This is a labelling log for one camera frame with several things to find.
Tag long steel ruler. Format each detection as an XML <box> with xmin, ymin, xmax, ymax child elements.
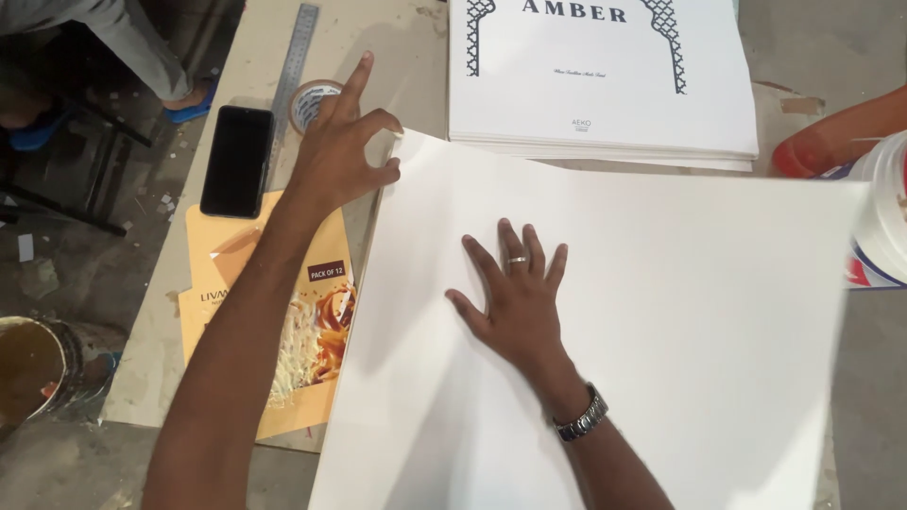
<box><xmin>264</xmin><ymin>3</ymin><xmax>322</xmax><ymax>194</ymax></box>

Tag brown cardboard work board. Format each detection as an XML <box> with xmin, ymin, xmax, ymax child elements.
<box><xmin>101</xmin><ymin>0</ymin><xmax>454</xmax><ymax>454</ymax></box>

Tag dirty metal glue tin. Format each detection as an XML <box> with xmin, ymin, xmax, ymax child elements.
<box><xmin>0</xmin><ymin>314</ymin><xmax>89</xmax><ymax>429</ymax></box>

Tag brown tape scrap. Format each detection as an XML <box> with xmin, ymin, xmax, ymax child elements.
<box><xmin>779</xmin><ymin>95</ymin><xmax>827</xmax><ymax>119</ymax></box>

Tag white plastic jar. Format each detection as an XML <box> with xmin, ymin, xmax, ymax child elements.
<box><xmin>842</xmin><ymin>130</ymin><xmax>907</xmax><ymax>290</ymax></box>

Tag black smartphone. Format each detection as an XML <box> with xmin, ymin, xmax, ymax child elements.
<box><xmin>199</xmin><ymin>105</ymin><xmax>276</xmax><ymax>220</ymax></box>

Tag stack of printed white sheets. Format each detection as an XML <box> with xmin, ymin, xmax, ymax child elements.
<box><xmin>447</xmin><ymin>0</ymin><xmax>761</xmax><ymax>173</ymax></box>

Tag person's left hand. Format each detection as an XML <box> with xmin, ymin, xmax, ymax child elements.
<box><xmin>285</xmin><ymin>51</ymin><xmax>405</xmax><ymax>217</ymax></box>

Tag orange printed flat carton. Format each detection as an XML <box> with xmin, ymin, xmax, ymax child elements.
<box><xmin>176</xmin><ymin>189</ymin><xmax>357</xmax><ymax>441</ymax></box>

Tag large plain white sheet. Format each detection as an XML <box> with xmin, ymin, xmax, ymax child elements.
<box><xmin>308</xmin><ymin>127</ymin><xmax>872</xmax><ymax>510</ymax></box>

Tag scattered white paper scraps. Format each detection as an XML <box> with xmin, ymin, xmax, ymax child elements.
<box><xmin>16</xmin><ymin>65</ymin><xmax>222</xmax><ymax>264</ymax></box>

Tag roll of printed packing tape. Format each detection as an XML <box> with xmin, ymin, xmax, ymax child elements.
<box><xmin>288</xmin><ymin>78</ymin><xmax>350</xmax><ymax>136</ymax></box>

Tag silver metal wristwatch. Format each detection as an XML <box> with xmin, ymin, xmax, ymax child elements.
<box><xmin>552</xmin><ymin>382</ymin><xmax>609</xmax><ymax>443</ymax></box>

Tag person's right hand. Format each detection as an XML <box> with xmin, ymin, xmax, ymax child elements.
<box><xmin>444</xmin><ymin>218</ymin><xmax>570</xmax><ymax>373</ymax></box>

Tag black metal stool frame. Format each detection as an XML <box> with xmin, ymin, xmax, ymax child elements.
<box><xmin>0</xmin><ymin>88</ymin><xmax>154</xmax><ymax>238</ymax></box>

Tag blue sandal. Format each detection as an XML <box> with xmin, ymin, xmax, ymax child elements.
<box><xmin>8</xmin><ymin>105</ymin><xmax>73</xmax><ymax>153</ymax></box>
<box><xmin>163</xmin><ymin>77</ymin><xmax>218</xmax><ymax>126</ymax></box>

